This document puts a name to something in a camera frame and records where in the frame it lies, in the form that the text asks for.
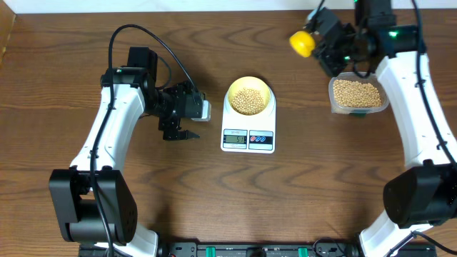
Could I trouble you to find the yellow plastic scoop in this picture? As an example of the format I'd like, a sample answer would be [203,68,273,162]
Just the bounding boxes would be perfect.
[289,31,316,58]

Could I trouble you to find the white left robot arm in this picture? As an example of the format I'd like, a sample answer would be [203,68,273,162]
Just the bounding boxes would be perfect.
[49,66,211,256]

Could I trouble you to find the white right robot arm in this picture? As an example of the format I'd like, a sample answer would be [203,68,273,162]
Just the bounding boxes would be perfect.
[305,1,456,256]

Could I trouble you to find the white digital kitchen scale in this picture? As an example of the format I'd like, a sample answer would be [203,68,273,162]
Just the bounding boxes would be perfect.
[220,86,276,154]

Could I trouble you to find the soybeans in yellow bowl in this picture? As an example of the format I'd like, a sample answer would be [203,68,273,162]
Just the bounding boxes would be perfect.
[231,88,266,116]

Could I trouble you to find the yellow bowl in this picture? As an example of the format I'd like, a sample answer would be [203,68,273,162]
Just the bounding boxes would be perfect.
[228,76,271,108]

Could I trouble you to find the soybeans pile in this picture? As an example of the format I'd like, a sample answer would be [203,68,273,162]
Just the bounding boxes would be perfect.
[333,79,382,108]

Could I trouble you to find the clear plastic container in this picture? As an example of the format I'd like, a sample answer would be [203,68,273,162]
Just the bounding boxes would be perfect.
[328,72,389,115]

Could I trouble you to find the cardboard box edge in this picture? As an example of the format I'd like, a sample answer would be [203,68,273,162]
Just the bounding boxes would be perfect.
[0,0,16,63]

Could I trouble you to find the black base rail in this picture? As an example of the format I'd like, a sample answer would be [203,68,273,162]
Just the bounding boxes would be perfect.
[77,238,438,257]

